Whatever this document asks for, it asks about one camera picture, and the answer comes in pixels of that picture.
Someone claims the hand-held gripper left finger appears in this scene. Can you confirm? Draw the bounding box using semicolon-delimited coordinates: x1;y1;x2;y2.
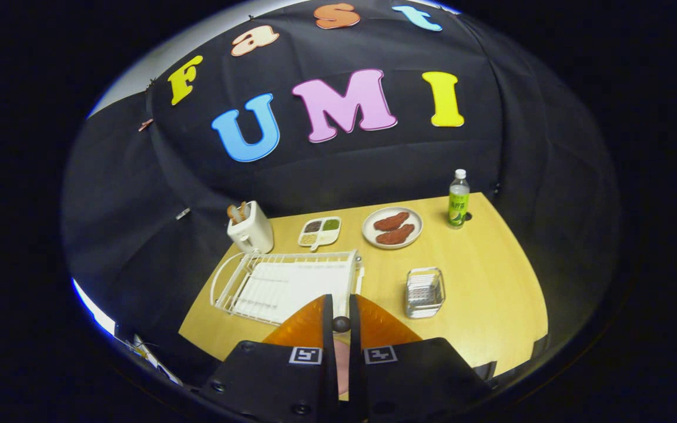
197;294;339;423

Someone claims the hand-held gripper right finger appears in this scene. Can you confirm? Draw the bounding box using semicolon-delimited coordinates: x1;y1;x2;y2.
347;294;495;422

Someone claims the pink plate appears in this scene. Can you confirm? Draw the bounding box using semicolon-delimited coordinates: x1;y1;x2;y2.
334;340;351;395

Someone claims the white wire dish rack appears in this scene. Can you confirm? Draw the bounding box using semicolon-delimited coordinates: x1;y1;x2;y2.
210;250;366;327

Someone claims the silver wire basket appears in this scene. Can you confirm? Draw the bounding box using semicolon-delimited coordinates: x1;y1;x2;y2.
406;267;446;319

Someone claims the white compartment seasoning dish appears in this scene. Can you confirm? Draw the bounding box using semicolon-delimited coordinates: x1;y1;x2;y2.
298;216;342;251

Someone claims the white round serving plate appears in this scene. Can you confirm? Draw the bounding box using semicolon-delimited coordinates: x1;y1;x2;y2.
362;206;424;250

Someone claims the red-brown meat piece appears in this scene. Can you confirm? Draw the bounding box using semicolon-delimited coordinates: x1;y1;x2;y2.
376;224;415;246
373;212;410;231

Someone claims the white toaster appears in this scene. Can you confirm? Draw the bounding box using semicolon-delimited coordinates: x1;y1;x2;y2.
227;201;274;254

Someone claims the green drink bottle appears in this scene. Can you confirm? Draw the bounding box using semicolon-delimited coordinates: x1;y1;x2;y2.
448;169;471;229

